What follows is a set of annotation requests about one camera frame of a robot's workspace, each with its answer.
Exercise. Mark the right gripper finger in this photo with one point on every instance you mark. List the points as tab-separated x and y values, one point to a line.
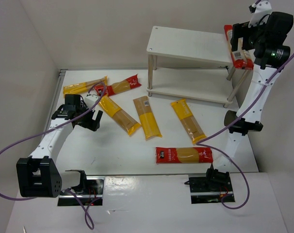
238	31
247	43

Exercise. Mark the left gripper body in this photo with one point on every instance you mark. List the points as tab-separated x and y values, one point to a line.
88	120

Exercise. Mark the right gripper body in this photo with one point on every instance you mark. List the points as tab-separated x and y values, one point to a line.
239	32

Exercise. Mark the red spaghetti bag with label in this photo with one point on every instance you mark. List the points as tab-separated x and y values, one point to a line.
241	59

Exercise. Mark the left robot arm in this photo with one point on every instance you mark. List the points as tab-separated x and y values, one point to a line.
38	175

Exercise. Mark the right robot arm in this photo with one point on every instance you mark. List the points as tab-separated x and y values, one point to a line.
265	34

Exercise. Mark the white two-tier shelf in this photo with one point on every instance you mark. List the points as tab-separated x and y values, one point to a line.
210	81

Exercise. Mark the yellow spaghetti bag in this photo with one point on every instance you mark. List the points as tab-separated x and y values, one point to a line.
147	118
188	120
82	87
122	118

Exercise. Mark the yellow spaghetti bag top left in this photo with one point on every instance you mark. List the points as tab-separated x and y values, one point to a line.
82	87

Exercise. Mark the yellow spaghetti bag centre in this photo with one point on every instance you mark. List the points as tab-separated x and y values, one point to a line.
147	118

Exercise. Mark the red spaghetti bag top centre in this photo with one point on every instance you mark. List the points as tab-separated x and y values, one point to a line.
122	86

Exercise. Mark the red spaghetti bag front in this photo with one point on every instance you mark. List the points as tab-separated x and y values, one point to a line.
193	155

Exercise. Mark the yellow spaghetti bag right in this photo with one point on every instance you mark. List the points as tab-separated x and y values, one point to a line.
188	120

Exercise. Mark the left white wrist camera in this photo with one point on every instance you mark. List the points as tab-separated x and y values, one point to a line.
90	100

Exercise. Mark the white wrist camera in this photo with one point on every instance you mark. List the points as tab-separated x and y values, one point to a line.
90	100
260	9

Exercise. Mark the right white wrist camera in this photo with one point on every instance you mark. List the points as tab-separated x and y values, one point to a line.
260	9

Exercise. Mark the aluminium table edge rail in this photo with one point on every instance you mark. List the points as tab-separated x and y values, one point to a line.
55	96

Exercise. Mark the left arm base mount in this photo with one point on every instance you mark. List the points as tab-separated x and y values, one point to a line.
92	194

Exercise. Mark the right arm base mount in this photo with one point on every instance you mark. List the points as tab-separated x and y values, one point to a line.
203	191

